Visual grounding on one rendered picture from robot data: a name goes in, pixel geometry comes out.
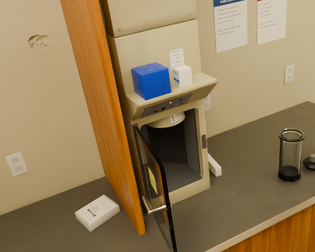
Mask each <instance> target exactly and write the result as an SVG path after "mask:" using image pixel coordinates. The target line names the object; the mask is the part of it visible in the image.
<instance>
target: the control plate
mask: <svg viewBox="0 0 315 252"><path fill-rule="evenodd" d="M192 95H193V93H192V94H188V95H185V96H182V97H179V98H176V99H173V100H169V101H166V102H163V103H160V104H157V105H154V106H150V107H147V108H145V109H144V112H143V114H142V117H141V118H144V117H147V116H150V115H153V114H156V113H159V112H162V111H165V110H169V109H172V108H175V107H178V106H181V105H184V104H186V103H187V102H188V101H189V99H190V98H191V96H192ZM180 99H182V100H180ZM170 102H172V103H170ZM181 102H182V104H181ZM175 104H177V106H176V105H175ZM169 106H171V107H169ZM164 107H166V108H165V110H162V111H161V109H162V108H164ZM154 111H157V112H156V113H154ZM148 113H149V114H148Z"/></svg>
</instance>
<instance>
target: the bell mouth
mask: <svg viewBox="0 0 315 252"><path fill-rule="evenodd" d="M184 119H185V114H184V112H180V113H177V114H174V115H171V116H168V117H165V118H162V119H159V120H156V121H153V122H150V123H147V124H146V125H148V126H150V127H153V128H167V127H172V126H175V125H177V124H179V123H181V122H182V121H183V120H184Z"/></svg>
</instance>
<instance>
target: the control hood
mask: <svg viewBox="0 0 315 252"><path fill-rule="evenodd" d="M218 81H219V80H218V79H216V78H214V77H211V76H209V75H207V74H204V73H202V72H200V73H197V74H194V75H192V84H189V85H185V86H181V87H179V86H178V85H176V84H175V83H174V80H173V81H170V87H171V93H168V94H165V95H161V96H158V97H155V98H152V99H148V100H144V99H143V98H142V97H141V96H139V95H138V94H137V93H135V92H132V93H129V94H127V95H126V100H127V105H128V111H129V116H130V119H131V120H132V121H136V120H139V119H142V118H141V117H142V115H143V113H144V110H145V108H148V107H152V106H155V105H158V104H161V103H164V102H167V101H171V100H174V99H177V98H180V97H183V96H186V95H190V94H192V96H191V97H190V99H189V100H188V102H187V103H186V104H188V103H191V102H194V101H197V100H200V99H204V98H206V97H207V96H208V95H209V93H210V92H211V91H212V90H213V88H214V87H215V86H216V84H217V83H218ZM183 105H185V104H183ZM181 106H182V105H181ZM146 117H148V116H146ZM143 118H145V117H143Z"/></svg>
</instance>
